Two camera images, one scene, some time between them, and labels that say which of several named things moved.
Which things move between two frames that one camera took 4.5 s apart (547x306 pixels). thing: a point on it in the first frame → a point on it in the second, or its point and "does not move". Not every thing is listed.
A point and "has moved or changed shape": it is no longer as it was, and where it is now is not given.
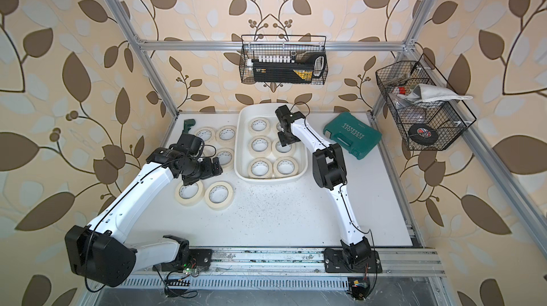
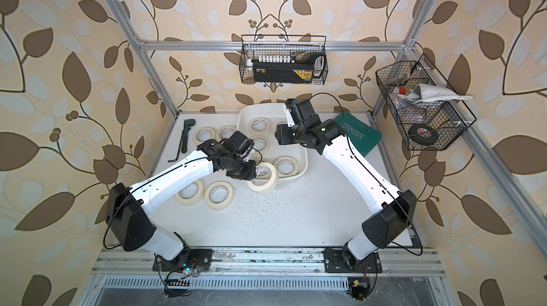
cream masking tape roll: [226, 134] does not move
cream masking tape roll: [189, 195] does not move
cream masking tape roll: [206, 134] does not move
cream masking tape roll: [260, 169] has moved or changed shape
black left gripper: [212, 170] → [253, 176]
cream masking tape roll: [285, 166] does not move
